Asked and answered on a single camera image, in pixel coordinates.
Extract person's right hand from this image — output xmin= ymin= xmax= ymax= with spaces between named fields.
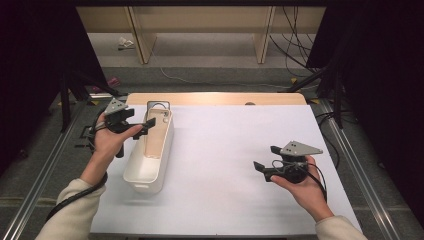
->
xmin=270 ymin=155 xmax=334 ymax=223

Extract white table sheet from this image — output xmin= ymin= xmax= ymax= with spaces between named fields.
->
xmin=90 ymin=104 xmax=363 ymax=236

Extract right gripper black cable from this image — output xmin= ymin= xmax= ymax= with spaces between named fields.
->
xmin=306 ymin=163 xmax=329 ymax=203

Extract grey translucent phone case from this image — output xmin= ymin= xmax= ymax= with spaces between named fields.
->
xmin=146 ymin=100 xmax=171 ymax=112

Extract aluminium floor rail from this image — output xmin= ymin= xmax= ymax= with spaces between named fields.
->
xmin=318 ymin=99 xmax=403 ymax=240
xmin=0 ymin=101 xmax=86 ymax=240

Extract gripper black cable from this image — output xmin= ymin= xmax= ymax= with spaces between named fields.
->
xmin=306 ymin=163 xmax=329 ymax=203
xmin=46 ymin=171 xmax=109 ymax=222

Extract bundle of black cables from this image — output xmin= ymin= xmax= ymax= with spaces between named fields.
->
xmin=269 ymin=6 xmax=322 ymax=78

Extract light wooden shelf unit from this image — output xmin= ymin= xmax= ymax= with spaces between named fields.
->
xmin=76 ymin=5 xmax=326 ymax=65

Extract pink object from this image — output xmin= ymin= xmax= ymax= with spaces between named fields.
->
xmin=91 ymin=76 xmax=121 ymax=94

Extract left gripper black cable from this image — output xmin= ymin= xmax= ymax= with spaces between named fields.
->
xmin=46 ymin=171 xmax=109 ymax=222

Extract person's left hand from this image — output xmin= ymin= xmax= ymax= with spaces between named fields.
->
xmin=88 ymin=125 xmax=144 ymax=164

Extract black floor cable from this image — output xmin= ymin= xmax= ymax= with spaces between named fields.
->
xmin=314 ymin=109 xmax=342 ymax=170

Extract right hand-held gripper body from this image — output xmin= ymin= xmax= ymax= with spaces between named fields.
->
xmin=263 ymin=140 xmax=324 ymax=184

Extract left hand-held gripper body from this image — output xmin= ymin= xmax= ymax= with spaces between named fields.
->
xmin=103 ymin=97 xmax=135 ymax=135

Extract black stand legs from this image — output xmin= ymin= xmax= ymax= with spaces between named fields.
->
xmin=59 ymin=71 xmax=120 ymax=133
xmin=286 ymin=64 xmax=345 ymax=130

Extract crumpled white paper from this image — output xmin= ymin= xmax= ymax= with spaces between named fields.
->
xmin=117 ymin=36 xmax=135 ymax=51

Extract white plastic storage box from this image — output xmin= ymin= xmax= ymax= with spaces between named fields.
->
xmin=123 ymin=99 xmax=175 ymax=195

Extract black curtain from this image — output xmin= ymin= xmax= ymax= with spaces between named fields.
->
xmin=0 ymin=0 xmax=108 ymax=174
xmin=306 ymin=0 xmax=424 ymax=228

